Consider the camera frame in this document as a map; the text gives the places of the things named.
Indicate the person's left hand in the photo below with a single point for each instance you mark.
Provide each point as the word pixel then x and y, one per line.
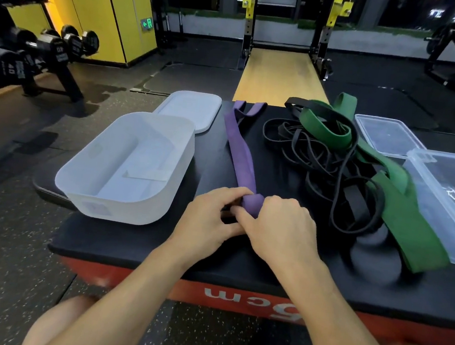
pixel 198 225

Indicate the person's right hand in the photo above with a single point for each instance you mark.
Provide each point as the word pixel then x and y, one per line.
pixel 285 236

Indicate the person's right thumb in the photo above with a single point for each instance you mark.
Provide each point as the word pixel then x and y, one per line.
pixel 244 217

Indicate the person's left thumb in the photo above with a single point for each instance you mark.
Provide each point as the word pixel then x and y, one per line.
pixel 232 229

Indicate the purple resistance band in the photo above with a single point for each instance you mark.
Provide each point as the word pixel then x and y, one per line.
pixel 242 155

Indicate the person's left forearm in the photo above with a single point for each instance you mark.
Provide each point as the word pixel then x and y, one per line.
pixel 126 305

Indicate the person's right forearm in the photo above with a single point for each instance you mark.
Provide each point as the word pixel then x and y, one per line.
pixel 329 324

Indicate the thin black resistance band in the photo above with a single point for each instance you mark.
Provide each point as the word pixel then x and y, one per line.
pixel 294 144

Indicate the red and black plyo box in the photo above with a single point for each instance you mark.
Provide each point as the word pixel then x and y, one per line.
pixel 132 241

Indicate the wide black resistance band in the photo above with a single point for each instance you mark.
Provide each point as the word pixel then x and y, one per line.
pixel 354 206

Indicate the white plastic lid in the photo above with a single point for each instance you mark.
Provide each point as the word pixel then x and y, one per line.
pixel 193 107

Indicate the wooden lifting platform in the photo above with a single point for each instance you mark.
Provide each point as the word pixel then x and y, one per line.
pixel 280 79

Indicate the white plastic bin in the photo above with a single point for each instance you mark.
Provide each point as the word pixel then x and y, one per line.
pixel 89 189

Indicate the green resistance band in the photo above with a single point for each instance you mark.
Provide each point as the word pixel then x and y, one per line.
pixel 403 219

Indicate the clear plastic lid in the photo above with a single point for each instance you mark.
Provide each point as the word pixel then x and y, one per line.
pixel 387 135

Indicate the black cushioned pad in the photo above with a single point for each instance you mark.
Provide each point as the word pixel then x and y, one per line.
pixel 47 185

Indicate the black and yellow squat rack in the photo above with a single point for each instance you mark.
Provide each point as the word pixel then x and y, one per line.
pixel 248 20

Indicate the person's left leg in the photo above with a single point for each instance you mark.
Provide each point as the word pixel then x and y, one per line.
pixel 52 320

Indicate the clear plastic container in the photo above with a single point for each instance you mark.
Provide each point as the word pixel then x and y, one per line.
pixel 449 199

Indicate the green exit sign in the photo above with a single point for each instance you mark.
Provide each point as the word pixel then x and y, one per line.
pixel 146 24

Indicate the black dumbbell rack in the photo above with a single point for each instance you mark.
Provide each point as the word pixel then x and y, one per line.
pixel 66 80

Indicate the row of black dumbbells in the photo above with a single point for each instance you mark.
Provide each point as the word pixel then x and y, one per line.
pixel 48 50

